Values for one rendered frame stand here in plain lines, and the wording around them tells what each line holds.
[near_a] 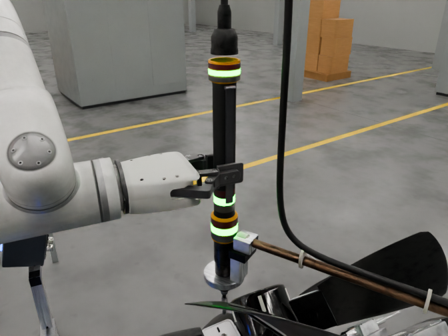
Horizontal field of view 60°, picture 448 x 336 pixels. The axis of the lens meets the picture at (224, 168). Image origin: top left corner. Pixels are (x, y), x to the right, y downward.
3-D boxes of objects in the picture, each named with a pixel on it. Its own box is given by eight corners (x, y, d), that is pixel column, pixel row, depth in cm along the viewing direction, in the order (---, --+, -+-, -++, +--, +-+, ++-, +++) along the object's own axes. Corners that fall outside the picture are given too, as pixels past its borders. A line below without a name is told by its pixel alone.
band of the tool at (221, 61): (245, 80, 54) (246, 59, 52) (229, 86, 50) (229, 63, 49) (219, 77, 56) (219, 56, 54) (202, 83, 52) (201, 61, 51)
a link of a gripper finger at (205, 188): (151, 191, 53) (179, 176, 57) (195, 207, 49) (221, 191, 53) (150, 183, 52) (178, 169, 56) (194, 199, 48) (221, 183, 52)
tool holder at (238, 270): (262, 276, 67) (264, 228, 63) (242, 301, 62) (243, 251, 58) (218, 259, 71) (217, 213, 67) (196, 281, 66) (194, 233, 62)
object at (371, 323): (367, 332, 92) (380, 329, 89) (351, 339, 89) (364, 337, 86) (362, 321, 93) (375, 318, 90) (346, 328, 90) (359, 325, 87)
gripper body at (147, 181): (110, 196, 58) (182, 182, 62) (122, 231, 50) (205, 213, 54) (103, 149, 55) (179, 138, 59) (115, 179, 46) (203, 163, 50)
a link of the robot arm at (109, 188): (97, 203, 57) (117, 199, 58) (105, 234, 50) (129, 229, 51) (88, 150, 54) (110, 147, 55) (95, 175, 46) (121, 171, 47)
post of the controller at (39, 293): (53, 327, 118) (39, 275, 109) (42, 330, 117) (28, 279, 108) (52, 320, 120) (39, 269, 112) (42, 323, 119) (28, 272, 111)
